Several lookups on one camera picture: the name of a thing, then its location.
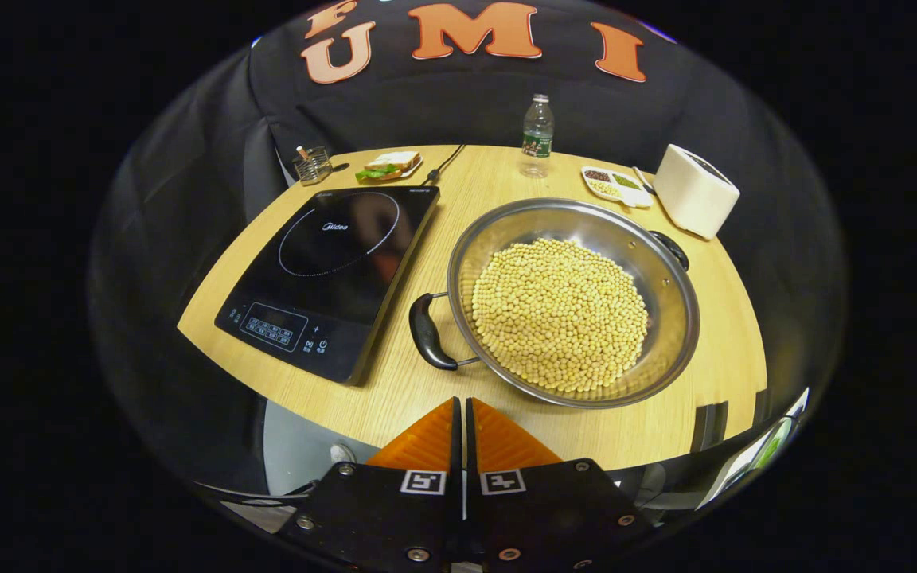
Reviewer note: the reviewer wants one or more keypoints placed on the black induction cooktop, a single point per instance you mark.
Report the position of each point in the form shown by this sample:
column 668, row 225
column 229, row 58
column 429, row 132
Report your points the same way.
column 331, row 270

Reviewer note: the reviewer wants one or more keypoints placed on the pile of yellow soybeans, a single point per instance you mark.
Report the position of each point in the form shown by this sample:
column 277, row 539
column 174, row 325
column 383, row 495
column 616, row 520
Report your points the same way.
column 558, row 314

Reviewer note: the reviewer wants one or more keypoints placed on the white divided dish of beans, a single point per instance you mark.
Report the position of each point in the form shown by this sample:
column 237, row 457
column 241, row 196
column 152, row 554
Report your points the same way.
column 616, row 185

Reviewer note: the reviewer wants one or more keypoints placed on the small glass holder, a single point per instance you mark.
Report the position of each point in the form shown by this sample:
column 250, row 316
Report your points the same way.
column 313, row 167

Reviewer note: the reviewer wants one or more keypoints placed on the sandwich on white plate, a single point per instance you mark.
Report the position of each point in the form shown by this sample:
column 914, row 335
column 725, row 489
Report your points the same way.
column 389, row 165

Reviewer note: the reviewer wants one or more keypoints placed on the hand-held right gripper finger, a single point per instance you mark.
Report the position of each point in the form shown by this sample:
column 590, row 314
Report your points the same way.
column 471, row 446
column 458, row 446

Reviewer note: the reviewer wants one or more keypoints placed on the white toaster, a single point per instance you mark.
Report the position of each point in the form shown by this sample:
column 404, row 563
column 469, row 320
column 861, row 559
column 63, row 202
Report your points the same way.
column 693, row 195

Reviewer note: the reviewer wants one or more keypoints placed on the clear plastic water bottle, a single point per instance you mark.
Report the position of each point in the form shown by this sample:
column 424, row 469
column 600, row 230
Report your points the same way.
column 537, row 139

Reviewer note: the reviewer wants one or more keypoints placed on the black backdrop cloth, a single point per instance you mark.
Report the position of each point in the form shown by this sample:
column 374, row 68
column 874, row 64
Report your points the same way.
column 466, row 103

